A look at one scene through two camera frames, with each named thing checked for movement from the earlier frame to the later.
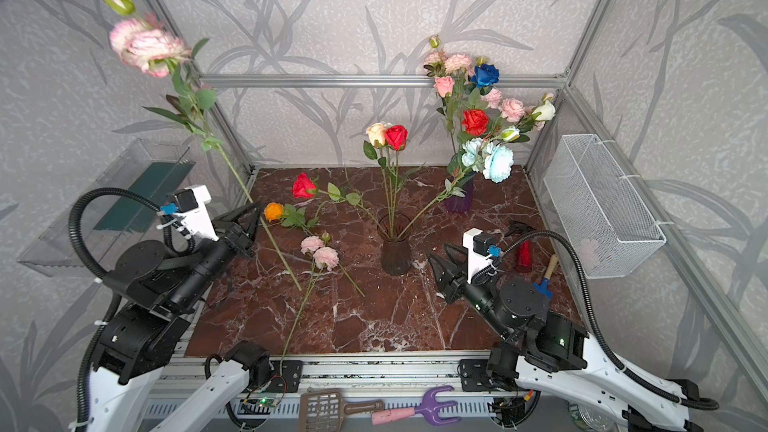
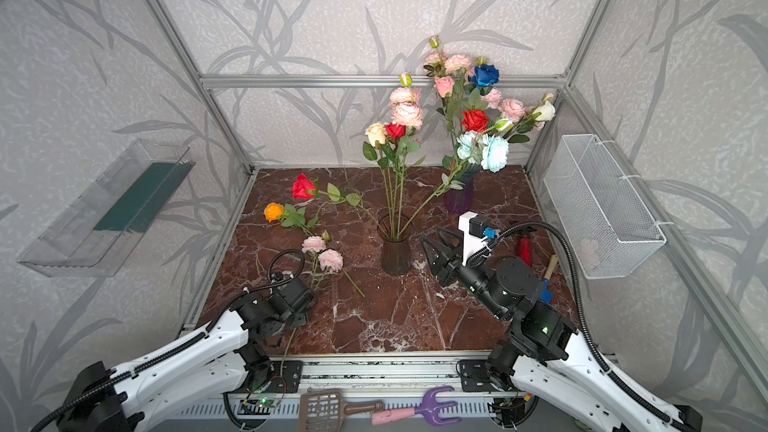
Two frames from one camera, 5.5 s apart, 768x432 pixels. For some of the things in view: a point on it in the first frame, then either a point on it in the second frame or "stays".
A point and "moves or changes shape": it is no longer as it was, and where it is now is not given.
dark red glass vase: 395,230 stays
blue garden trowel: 543,286 stays
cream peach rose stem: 376,134 stays
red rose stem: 304,187 stays
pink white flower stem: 154,51 to 406,113
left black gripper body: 238,240 to 294,298
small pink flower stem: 323,258 stays
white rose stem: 519,133 stays
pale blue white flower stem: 490,158 moves or changes shape
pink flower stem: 445,87 stays
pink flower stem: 511,109 to 513,111
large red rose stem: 475,122 stays
